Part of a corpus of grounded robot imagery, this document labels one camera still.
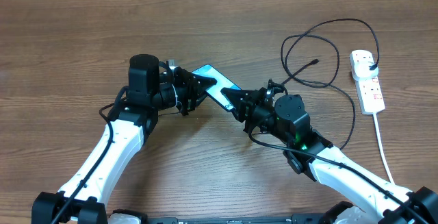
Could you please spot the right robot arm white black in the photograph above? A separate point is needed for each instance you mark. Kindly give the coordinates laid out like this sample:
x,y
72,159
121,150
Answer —
x,y
371,199

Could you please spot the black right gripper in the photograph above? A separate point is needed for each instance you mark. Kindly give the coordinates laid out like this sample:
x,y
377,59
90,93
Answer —
x,y
243,101

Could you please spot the Galaxy S24+ smartphone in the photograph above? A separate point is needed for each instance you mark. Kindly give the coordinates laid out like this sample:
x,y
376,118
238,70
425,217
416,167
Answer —
x,y
222,82

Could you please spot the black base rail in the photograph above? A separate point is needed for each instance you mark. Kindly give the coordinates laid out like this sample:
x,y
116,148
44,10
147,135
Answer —
x,y
260,218

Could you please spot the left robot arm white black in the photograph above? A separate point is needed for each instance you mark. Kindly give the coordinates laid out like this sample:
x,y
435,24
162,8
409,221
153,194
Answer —
x,y
153,86

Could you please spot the white charger plug adapter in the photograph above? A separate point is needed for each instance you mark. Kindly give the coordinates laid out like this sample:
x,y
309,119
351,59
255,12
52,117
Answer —
x,y
364,70

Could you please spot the white power strip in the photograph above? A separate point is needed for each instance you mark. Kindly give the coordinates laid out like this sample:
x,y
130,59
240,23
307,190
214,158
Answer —
x,y
369,90

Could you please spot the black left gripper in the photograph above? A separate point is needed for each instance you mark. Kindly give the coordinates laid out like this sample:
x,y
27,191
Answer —
x,y
191,87

